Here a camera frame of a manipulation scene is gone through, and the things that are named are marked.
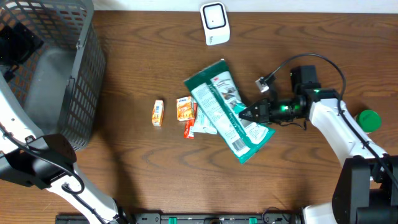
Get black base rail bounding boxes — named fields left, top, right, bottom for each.
left=55, top=212, right=304, bottom=224

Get red snack packet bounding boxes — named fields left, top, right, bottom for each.
left=184, top=103, right=197, bottom=139

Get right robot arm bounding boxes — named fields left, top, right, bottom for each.
left=239, top=65, right=397, bottom=223

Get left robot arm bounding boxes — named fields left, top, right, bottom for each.
left=1, top=19, right=129, bottom=223

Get white toilet wipes pack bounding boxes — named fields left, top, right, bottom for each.
left=192, top=106, right=218, bottom=134

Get white barcode scanner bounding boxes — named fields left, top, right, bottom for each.
left=200, top=2, right=231, bottom=46

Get grey plastic mesh basket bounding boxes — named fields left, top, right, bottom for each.
left=1, top=1, right=106, bottom=151

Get green 3M package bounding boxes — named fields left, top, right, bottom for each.
left=184, top=59, right=275, bottom=164

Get orange white tissue pack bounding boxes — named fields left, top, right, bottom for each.
left=176, top=96, right=195, bottom=121

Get green lid seasoning jar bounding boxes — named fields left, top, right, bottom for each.
left=354, top=110, right=382, bottom=134

